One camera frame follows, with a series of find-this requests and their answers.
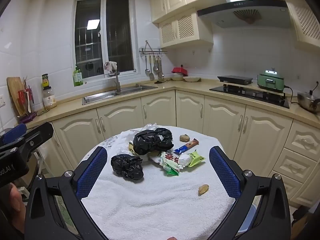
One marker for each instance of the green electric pot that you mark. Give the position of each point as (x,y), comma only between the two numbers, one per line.
(271,82)

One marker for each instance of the cream base cabinets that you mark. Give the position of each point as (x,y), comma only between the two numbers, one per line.
(220,120)

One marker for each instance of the purple utensil holder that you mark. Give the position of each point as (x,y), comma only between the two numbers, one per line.
(27,117)

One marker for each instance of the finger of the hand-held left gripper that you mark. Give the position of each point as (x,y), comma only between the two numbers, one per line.
(15,131)
(40,132)

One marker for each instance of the white crumpled plastic ball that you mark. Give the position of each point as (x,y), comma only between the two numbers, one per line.
(185,160)

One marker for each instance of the clear jar white label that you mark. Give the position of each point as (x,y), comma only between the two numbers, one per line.
(49,100)

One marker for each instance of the red pot lid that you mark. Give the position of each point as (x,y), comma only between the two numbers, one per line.
(179,70)

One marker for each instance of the green white snack packets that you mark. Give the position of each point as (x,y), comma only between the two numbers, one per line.
(171,163)

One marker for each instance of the blue-patterned white tablecloth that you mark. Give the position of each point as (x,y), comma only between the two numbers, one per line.
(110,143)

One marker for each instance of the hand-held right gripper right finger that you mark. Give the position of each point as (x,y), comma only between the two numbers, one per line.
(222,170)

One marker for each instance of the small jar yellow label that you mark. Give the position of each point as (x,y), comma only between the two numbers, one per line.
(45,82)

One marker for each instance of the brown food scrap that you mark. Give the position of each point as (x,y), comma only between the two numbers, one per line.
(203,190)
(184,138)

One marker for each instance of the steel faucet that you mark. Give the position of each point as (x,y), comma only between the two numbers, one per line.
(117,83)

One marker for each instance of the steel sink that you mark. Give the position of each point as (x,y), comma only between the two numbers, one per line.
(130,90)

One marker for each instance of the steel spatula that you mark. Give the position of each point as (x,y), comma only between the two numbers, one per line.
(151,76)

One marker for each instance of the beige stone countertop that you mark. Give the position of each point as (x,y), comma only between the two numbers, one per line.
(75,106)

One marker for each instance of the wooden plank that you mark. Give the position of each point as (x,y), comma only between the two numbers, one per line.
(255,90)

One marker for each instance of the steel pot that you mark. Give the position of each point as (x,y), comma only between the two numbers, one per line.
(308,101)

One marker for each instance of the white trash bin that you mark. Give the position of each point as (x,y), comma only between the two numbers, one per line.
(250,220)

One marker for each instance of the cream lattice-door wall cabinet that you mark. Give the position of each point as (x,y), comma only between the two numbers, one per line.
(185,27)
(305,22)

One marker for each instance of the large black plastic bag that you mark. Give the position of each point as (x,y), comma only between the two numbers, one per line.
(150,141)

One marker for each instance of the kitchen window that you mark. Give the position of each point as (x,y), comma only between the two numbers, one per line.
(117,30)

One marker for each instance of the grey range hood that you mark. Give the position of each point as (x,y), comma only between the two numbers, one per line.
(245,7)

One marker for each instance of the black cloth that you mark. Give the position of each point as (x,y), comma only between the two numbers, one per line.
(300,211)

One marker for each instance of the green snack wrapper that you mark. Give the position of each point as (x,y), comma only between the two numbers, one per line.
(197,158)

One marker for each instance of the clear plastic bag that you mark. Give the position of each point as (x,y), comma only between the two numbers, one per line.
(151,127)

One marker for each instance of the wooden cutting board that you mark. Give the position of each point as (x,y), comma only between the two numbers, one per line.
(13,90)

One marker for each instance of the wall socket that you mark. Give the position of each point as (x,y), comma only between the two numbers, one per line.
(2,100)

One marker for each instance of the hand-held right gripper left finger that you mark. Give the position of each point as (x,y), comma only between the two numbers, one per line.
(92,172)

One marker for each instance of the person's left hand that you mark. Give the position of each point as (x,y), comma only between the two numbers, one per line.
(16,200)

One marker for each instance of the white terry towel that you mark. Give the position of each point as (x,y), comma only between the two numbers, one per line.
(155,205)

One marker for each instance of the steel ladle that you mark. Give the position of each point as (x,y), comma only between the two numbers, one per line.
(147,71)

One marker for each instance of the small black plastic bag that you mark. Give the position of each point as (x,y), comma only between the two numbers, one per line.
(127,166)

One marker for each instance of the white bowl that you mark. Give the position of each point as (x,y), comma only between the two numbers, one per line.
(177,77)

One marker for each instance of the steel utensil rail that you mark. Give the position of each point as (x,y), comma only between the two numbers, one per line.
(152,51)

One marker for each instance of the cream shallow bowl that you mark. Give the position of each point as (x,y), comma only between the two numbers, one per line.
(192,79)

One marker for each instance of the steel spoon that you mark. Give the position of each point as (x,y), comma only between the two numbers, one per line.
(160,73)

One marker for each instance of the green dish soap bottle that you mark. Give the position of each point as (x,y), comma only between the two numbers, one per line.
(78,77)

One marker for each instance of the gold foil bag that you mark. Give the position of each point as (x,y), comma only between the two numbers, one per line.
(131,147)

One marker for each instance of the black gas stove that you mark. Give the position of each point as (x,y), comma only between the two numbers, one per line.
(225,89)

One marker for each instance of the blue snack wrapper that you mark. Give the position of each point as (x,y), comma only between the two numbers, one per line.
(186,147)

